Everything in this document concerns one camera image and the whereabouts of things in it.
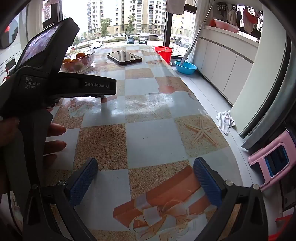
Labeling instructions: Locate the pink plastic basin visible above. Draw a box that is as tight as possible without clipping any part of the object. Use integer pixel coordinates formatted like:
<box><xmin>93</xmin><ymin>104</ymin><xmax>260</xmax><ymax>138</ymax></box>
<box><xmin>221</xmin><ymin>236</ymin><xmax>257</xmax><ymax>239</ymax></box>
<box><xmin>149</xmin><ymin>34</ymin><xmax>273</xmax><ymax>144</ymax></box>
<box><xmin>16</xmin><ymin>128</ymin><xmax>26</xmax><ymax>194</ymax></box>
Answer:
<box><xmin>209</xmin><ymin>19</ymin><xmax>240</xmax><ymax>34</ymax></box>

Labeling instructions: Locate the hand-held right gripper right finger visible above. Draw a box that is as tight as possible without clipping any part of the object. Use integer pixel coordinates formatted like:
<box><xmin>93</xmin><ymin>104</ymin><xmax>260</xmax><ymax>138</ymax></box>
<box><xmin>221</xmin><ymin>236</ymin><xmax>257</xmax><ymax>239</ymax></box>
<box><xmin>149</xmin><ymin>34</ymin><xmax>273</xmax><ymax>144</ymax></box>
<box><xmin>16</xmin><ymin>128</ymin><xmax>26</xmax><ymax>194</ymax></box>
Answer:
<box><xmin>192</xmin><ymin>157</ymin><xmax>281</xmax><ymax>241</ymax></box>

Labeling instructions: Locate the white cabinet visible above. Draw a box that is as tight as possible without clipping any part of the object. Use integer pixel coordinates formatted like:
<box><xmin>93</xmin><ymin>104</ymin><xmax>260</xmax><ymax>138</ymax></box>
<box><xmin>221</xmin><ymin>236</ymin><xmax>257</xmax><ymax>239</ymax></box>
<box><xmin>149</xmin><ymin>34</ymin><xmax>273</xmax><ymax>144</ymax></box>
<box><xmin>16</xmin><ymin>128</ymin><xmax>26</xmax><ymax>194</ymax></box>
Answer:
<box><xmin>198</xmin><ymin>24</ymin><xmax>259</xmax><ymax>106</ymax></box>

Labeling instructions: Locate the black tablet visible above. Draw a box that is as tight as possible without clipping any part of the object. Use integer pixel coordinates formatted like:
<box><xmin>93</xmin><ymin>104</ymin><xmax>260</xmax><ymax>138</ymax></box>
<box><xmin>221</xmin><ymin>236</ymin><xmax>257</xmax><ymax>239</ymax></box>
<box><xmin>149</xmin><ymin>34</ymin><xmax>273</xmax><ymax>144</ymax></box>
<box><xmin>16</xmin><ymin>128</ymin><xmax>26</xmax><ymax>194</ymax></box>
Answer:
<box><xmin>107</xmin><ymin>50</ymin><xmax>142</xmax><ymax>65</ymax></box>

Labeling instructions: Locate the clear glass bowl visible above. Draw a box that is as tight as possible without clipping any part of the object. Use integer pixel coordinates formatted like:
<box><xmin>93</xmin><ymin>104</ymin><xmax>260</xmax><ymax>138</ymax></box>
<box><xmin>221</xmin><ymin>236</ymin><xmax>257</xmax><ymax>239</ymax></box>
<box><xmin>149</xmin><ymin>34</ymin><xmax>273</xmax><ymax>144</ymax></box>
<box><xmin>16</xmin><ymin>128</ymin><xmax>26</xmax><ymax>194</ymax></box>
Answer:
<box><xmin>60</xmin><ymin>48</ymin><xmax>95</xmax><ymax>73</ymax></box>

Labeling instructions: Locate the red hanging garment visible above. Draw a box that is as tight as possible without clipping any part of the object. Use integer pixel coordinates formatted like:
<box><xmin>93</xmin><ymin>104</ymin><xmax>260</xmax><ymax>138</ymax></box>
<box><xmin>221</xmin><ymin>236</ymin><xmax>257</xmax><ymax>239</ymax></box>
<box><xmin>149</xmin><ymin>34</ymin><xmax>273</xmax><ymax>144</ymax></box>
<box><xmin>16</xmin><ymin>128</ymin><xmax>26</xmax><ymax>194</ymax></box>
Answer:
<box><xmin>242</xmin><ymin>8</ymin><xmax>258</xmax><ymax>33</ymax></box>

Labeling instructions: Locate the white front-load dryer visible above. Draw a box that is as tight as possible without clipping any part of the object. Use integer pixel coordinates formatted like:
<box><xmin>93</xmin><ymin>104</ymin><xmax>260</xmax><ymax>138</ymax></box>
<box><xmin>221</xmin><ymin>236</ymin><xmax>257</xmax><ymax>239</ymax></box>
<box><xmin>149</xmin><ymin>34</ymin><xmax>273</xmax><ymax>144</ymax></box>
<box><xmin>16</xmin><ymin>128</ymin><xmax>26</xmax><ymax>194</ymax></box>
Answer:
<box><xmin>0</xmin><ymin>17</ymin><xmax>20</xmax><ymax>50</ymax></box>

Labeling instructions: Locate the red bucket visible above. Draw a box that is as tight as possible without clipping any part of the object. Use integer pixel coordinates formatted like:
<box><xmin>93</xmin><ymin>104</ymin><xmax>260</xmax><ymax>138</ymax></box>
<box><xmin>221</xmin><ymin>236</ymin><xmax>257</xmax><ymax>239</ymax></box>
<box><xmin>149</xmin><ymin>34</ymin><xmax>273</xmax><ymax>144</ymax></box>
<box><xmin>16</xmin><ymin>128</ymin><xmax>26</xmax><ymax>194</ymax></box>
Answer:
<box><xmin>154</xmin><ymin>46</ymin><xmax>173</xmax><ymax>64</ymax></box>

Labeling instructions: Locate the pink plastic stool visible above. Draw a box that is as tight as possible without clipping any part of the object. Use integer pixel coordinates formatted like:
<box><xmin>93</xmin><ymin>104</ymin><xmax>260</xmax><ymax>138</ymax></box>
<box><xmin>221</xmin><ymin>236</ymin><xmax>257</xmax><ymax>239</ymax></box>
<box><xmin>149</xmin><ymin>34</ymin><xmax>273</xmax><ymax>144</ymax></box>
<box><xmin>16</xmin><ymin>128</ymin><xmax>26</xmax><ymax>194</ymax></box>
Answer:
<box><xmin>248</xmin><ymin>130</ymin><xmax>296</xmax><ymax>192</ymax></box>

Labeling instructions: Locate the red plastic object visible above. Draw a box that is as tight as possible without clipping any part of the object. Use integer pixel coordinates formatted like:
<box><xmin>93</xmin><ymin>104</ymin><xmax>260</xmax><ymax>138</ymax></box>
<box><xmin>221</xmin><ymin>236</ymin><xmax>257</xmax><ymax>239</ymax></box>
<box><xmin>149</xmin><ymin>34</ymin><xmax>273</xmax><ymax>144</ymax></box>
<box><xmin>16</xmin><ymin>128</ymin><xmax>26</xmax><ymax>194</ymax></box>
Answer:
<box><xmin>275</xmin><ymin>215</ymin><xmax>295</xmax><ymax>241</ymax></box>

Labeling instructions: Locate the mop with metal handle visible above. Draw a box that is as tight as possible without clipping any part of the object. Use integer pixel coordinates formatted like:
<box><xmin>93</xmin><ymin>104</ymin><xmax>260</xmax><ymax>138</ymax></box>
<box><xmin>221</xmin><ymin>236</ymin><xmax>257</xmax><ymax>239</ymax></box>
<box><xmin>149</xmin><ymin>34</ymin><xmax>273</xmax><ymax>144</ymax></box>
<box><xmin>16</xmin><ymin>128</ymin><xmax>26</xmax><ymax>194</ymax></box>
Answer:
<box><xmin>180</xmin><ymin>3</ymin><xmax>216</xmax><ymax>67</ymax></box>

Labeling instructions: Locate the blue plastic basin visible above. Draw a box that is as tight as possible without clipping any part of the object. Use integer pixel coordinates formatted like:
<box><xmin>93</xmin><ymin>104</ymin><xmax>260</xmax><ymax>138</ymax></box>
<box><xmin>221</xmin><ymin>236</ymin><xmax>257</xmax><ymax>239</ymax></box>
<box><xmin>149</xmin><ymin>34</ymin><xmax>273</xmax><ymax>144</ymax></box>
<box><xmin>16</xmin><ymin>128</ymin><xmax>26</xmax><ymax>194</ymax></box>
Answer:
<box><xmin>174</xmin><ymin>60</ymin><xmax>198</xmax><ymax>75</ymax></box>

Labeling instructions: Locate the white rag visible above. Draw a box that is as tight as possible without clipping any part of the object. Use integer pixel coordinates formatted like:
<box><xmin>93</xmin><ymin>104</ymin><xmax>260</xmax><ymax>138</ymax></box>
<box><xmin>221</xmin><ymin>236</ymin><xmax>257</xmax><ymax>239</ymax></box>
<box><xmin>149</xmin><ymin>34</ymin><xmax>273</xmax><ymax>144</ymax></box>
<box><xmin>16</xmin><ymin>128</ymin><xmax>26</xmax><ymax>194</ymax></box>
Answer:
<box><xmin>216</xmin><ymin>110</ymin><xmax>236</xmax><ymax>135</ymax></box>

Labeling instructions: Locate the grey hanging towel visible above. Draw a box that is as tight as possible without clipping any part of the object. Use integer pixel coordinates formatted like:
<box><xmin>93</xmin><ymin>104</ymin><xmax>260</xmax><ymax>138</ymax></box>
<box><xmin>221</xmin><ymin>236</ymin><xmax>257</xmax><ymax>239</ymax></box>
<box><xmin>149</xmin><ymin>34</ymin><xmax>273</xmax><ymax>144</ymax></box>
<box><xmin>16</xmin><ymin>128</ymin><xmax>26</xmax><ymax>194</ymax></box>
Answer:
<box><xmin>166</xmin><ymin>0</ymin><xmax>185</xmax><ymax>16</ymax></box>

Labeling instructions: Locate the white hanging garment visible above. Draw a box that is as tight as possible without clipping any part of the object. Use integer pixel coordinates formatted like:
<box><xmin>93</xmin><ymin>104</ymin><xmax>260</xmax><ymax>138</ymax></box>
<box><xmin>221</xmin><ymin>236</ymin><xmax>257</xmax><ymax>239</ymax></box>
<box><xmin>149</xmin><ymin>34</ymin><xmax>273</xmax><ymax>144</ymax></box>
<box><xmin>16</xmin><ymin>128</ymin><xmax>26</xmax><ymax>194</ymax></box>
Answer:
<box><xmin>227</xmin><ymin>6</ymin><xmax>237</xmax><ymax>26</ymax></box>

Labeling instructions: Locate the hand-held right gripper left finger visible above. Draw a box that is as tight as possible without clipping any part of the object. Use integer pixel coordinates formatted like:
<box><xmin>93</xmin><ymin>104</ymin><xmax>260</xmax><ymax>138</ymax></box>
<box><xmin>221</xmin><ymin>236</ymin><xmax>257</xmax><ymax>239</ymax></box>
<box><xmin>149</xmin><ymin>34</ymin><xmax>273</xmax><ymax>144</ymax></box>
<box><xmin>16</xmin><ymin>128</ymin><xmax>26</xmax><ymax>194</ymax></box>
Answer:
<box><xmin>22</xmin><ymin>158</ymin><xmax>99</xmax><ymax>241</ymax></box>

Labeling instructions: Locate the person's left hand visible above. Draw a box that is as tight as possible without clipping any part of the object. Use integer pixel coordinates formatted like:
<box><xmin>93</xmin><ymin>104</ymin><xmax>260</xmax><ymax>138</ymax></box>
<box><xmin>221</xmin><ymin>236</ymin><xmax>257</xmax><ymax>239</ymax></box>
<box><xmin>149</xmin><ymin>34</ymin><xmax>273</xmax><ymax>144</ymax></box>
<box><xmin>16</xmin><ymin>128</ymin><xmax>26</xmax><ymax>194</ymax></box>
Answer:
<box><xmin>0</xmin><ymin>117</ymin><xmax>67</xmax><ymax>159</ymax></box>

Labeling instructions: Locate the pile of oranges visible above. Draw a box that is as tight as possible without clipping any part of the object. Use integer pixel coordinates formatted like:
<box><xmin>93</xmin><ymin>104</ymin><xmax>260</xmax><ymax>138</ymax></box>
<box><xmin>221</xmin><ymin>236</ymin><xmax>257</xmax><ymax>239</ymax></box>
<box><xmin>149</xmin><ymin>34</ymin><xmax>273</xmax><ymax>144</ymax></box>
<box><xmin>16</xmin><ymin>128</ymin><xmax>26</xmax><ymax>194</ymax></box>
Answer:
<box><xmin>62</xmin><ymin>52</ymin><xmax>87</xmax><ymax>70</ymax></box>

